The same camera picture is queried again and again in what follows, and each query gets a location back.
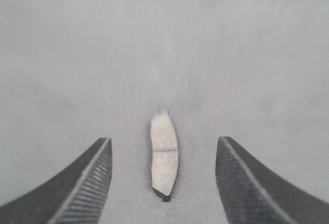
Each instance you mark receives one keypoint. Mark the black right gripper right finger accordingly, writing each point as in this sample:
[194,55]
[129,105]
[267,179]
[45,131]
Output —
[252,193]

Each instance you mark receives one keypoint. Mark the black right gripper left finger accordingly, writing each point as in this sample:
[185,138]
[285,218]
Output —
[77,194]

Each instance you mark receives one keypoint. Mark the black conveyor belt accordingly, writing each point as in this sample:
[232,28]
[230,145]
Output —
[73,71]

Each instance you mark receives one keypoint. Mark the brake pad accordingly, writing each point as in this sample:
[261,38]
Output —
[165,155]

